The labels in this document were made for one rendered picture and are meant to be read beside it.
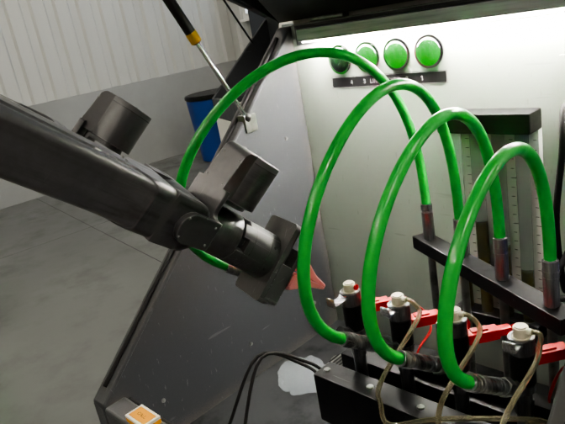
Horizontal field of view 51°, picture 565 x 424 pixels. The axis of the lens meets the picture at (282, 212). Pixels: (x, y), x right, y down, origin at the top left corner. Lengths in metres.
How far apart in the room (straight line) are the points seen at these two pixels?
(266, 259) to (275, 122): 0.47
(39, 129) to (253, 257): 0.30
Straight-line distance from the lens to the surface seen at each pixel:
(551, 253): 0.74
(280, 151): 1.13
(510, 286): 0.82
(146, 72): 7.66
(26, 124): 0.49
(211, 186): 0.65
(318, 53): 0.82
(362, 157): 1.11
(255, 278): 0.73
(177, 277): 1.01
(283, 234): 0.72
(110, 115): 0.80
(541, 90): 0.91
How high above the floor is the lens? 1.47
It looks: 18 degrees down
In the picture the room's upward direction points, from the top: 10 degrees counter-clockwise
